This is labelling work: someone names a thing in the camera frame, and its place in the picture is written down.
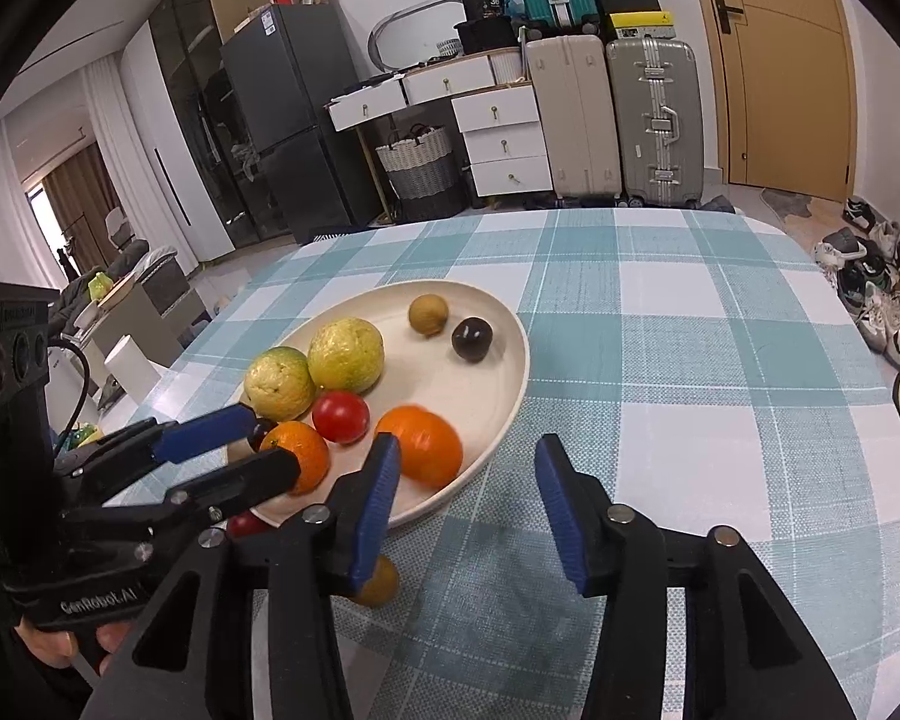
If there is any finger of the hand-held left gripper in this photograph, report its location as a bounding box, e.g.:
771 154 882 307
157 450 302 535
54 403 260 502

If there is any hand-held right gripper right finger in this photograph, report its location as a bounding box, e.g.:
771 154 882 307
534 433 860 720

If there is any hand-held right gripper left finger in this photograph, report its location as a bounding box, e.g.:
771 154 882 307
82 431 404 720

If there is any red cherry tomato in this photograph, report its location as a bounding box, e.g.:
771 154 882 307
312 390 371 445
226 508 278 539

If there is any orange tangerine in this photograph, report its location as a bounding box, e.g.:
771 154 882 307
259 421 331 496
375 405 464 488

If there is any brown longan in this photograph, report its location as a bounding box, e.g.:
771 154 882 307
349 555 401 608
409 295 449 336

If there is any cream round plate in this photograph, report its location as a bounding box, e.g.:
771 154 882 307
225 280 531 530

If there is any person's left hand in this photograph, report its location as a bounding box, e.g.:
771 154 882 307
13 615 137 683

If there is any green-topped yellow guava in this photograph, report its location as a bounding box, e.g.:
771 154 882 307
244 347 317 423

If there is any white round bin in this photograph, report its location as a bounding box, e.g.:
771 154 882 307
103 335 162 395

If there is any grey sofa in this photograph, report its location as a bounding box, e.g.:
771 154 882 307
90 238 196 316

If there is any brown curtain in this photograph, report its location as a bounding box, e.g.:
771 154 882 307
41 142 121 271

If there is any dark grey refrigerator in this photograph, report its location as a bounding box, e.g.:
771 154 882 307
220 4 380 245

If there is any dark glass door cabinet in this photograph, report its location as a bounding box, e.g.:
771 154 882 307
148 0 271 250

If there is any woven grey white basket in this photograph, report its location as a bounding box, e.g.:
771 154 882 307
375 124 467 222

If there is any white drawer cabinet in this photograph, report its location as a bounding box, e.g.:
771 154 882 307
326 52 554 200

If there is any grey door mat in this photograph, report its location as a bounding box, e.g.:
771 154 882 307
761 187 818 220

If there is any beige suitcase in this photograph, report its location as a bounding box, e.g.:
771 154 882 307
523 34 623 205

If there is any pile of white sneakers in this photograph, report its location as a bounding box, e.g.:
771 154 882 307
814 195 900 370

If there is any silver suitcase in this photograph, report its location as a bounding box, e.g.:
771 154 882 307
606 37 706 209

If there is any white ribbed bin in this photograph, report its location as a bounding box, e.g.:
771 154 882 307
490 49 530 83

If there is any wooden door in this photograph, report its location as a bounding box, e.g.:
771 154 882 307
682 0 860 203

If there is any black storage box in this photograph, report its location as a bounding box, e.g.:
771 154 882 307
454 17 522 55

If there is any yellow black shoe box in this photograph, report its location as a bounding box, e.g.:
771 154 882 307
607 11 680 42

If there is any black cable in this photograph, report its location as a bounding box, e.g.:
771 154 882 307
45 340 95 458

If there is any grey oval ring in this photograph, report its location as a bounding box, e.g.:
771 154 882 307
367 0 470 72

